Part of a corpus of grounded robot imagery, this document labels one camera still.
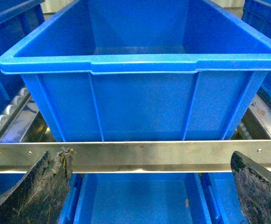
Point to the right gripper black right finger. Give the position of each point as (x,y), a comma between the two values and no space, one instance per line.
(253,186)

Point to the empty blue target bin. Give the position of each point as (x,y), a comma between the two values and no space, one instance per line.
(137,70)

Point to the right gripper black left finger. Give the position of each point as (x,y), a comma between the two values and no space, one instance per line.
(38,197)

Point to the white roller track left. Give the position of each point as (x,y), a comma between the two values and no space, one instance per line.
(13,108)

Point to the blue lower bin far right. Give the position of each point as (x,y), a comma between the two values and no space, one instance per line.
(221,198)

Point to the blue bin with buttons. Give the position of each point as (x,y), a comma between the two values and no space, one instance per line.
(18,18)

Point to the steel front shelf rail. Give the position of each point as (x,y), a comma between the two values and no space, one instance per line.
(138,157)

